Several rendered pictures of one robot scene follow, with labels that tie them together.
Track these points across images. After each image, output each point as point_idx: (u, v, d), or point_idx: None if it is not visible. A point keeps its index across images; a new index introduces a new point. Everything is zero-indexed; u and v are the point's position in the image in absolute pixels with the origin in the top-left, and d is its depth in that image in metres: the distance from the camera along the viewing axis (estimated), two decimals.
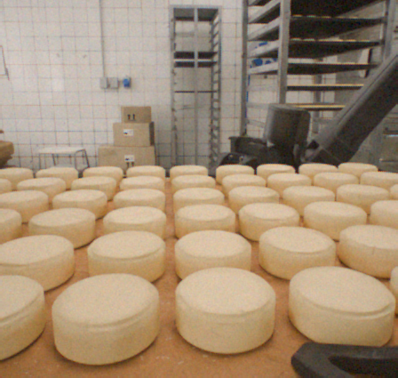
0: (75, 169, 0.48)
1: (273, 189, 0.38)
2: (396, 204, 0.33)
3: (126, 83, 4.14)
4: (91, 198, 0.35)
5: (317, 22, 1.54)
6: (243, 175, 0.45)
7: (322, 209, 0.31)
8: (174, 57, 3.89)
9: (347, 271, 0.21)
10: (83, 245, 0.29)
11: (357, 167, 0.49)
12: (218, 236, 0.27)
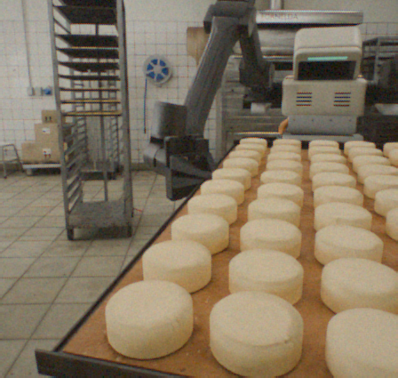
0: (197, 213, 0.34)
1: (324, 162, 0.52)
2: (358, 149, 0.60)
3: (47, 92, 5.21)
4: (354, 206, 0.35)
5: (80, 64, 2.61)
6: (267, 163, 0.53)
7: (373, 160, 0.53)
8: (81, 71, 4.97)
9: None
10: None
11: (258, 140, 0.68)
12: None
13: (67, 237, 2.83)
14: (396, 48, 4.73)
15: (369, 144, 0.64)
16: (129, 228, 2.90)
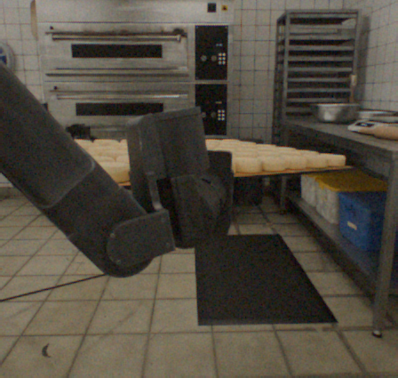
0: (288, 157, 0.65)
1: None
2: None
3: None
4: (216, 148, 0.73)
5: None
6: None
7: (109, 147, 0.66)
8: None
9: (103, 142, 0.76)
10: None
11: None
12: None
13: None
14: (315, 27, 3.24)
15: None
16: None
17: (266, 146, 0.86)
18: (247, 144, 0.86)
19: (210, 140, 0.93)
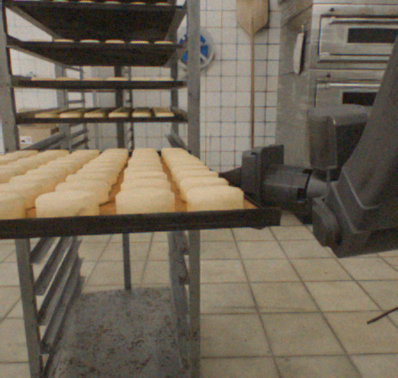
0: (181, 153, 0.70)
1: (99, 171, 0.46)
2: (25, 185, 0.36)
3: None
4: (101, 157, 0.63)
5: None
6: (161, 169, 0.48)
7: (35, 175, 0.43)
8: None
9: None
10: None
11: (202, 189, 0.33)
12: (25, 170, 0.51)
13: None
14: None
15: None
16: None
17: (93, 150, 0.80)
18: (77, 151, 0.76)
19: (19, 154, 0.71)
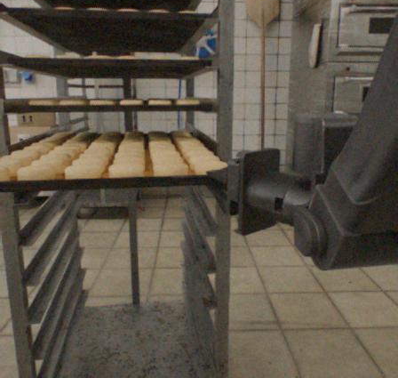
0: (187, 136, 0.92)
1: (133, 150, 0.68)
2: (95, 160, 0.58)
3: (27, 76, 3.31)
4: (128, 140, 0.85)
5: None
6: (175, 149, 0.71)
7: (94, 153, 0.65)
8: None
9: (35, 153, 0.67)
10: None
11: (203, 163, 0.56)
12: (79, 148, 0.74)
13: None
14: None
15: (74, 166, 0.53)
16: None
17: (117, 132, 1.02)
18: (106, 133, 0.98)
19: (62, 135, 0.94)
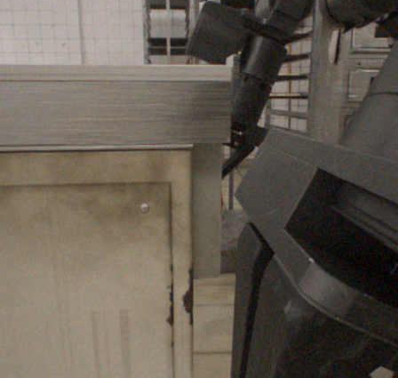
0: None
1: None
2: None
3: None
4: None
5: None
6: None
7: None
8: (150, 44, 3.97)
9: None
10: None
11: (291, 93, 1.72)
12: None
13: None
14: None
15: None
16: None
17: None
18: None
19: None
